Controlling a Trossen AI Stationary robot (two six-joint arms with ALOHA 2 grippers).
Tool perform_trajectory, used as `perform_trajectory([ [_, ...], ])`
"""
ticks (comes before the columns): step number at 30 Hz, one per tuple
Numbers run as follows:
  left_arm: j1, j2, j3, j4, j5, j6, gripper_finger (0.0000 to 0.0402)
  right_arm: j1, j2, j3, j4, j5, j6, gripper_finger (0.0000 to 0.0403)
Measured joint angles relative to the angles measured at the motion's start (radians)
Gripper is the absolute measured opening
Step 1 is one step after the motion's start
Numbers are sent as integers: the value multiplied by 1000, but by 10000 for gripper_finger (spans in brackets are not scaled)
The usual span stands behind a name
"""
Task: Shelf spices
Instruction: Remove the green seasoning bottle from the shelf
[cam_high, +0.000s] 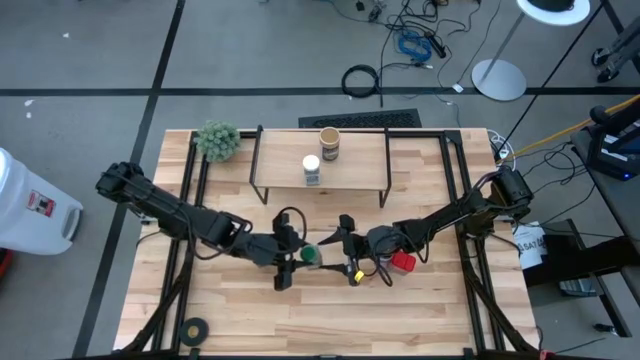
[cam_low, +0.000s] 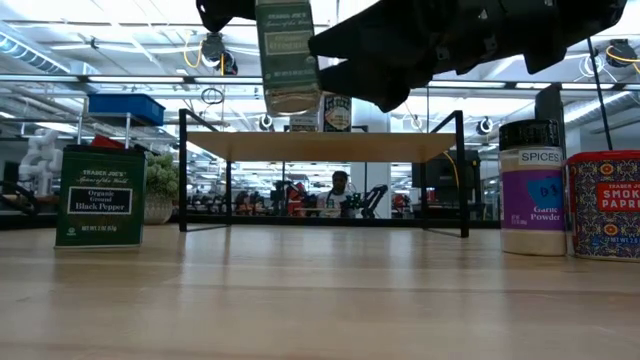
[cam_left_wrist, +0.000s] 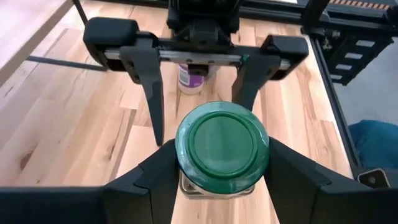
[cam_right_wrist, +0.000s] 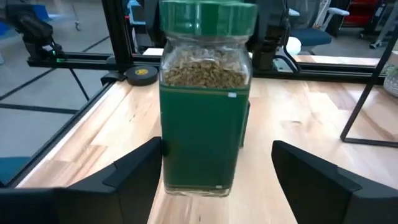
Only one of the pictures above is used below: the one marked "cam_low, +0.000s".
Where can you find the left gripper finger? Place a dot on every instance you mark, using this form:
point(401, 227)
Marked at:
point(225, 12)

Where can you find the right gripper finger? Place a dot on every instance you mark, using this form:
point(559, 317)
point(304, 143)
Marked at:
point(380, 45)
point(385, 85)

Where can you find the oregano jar green lid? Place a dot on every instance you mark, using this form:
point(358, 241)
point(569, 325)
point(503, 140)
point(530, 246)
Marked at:
point(287, 55)

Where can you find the garlic powder bottle black lid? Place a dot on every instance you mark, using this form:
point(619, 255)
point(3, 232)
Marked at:
point(532, 200)

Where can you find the smoked paprika tin red lid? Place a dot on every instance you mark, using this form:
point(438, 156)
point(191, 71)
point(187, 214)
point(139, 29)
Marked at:
point(605, 210)

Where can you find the black square spice tin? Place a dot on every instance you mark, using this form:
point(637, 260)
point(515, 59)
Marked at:
point(100, 200)

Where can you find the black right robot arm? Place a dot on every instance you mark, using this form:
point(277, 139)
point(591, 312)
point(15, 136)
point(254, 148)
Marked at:
point(575, 25)

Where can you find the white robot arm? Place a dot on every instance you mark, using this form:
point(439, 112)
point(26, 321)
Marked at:
point(42, 160)

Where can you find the black monitor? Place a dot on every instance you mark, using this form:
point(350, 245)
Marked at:
point(442, 172)

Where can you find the person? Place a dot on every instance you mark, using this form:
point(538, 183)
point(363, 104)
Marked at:
point(336, 195)

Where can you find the blue plastic bin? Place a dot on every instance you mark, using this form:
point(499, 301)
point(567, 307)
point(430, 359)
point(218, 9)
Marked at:
point(125, 107)

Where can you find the red plastic bin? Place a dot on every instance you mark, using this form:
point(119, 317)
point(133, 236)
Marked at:
point(105, 142)

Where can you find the metal storage rack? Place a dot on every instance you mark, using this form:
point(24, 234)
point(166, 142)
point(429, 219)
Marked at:
point(80, 120)

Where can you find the small green potted plant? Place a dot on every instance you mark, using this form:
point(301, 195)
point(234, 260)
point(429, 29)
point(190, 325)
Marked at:
point(161, 185)

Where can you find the wooden shelf black metal frame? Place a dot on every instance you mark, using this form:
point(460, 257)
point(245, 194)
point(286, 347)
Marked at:
point(320, 147)

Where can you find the black metal table frame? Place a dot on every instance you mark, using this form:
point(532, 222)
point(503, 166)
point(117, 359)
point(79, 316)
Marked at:
point(280, 220)

